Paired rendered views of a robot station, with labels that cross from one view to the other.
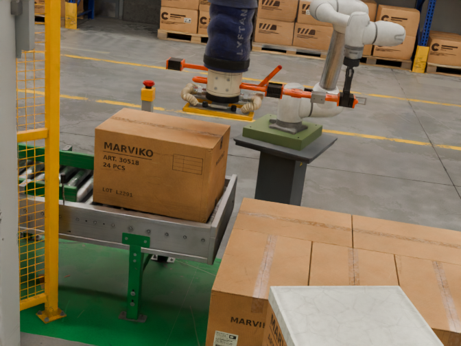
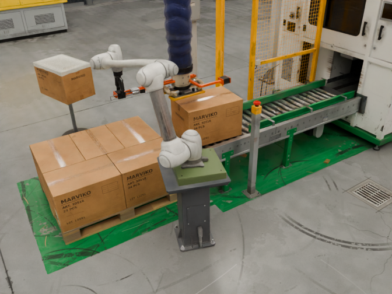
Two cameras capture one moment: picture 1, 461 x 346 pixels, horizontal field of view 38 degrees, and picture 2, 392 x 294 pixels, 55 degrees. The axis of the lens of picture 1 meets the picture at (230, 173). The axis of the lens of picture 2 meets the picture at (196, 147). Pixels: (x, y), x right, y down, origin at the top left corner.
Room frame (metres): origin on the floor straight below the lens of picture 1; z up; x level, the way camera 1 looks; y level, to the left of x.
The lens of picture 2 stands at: (5.93, -1.81, 2.49)
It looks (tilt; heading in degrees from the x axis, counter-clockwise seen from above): 31 degrees down; 143
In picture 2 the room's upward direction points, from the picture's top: 1 degrees counter-clockwise
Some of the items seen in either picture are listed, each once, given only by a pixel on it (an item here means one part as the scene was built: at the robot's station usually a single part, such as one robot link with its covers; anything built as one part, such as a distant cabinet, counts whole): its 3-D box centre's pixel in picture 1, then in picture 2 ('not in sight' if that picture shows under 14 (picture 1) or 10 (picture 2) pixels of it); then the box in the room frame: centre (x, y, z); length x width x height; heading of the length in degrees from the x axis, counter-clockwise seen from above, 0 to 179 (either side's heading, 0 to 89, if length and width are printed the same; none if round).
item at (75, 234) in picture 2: not in sight; (109, 188); (2.82, -0.62, 0.07); 1.20 x 1.00 x 0.14; 84
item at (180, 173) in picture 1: (162, 163); (206, 116); (3.24, 0.36, 0.75); 0.60 x 0.40 x 0.40; 80
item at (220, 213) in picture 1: (224, 202); not in sight; (3.19, 0.01, 0.58); 0.70 x 0.03 x 0.06; 174
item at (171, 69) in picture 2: (321, 9); (166, 68); (3.71, -0.39, 1.56); 0.18 x 0.14 x 0.13; 14
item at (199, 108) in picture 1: (219, 108); not in sight; (3.12, 0.09, 1.11); 0.34 x 0.10 x 0.05; 85
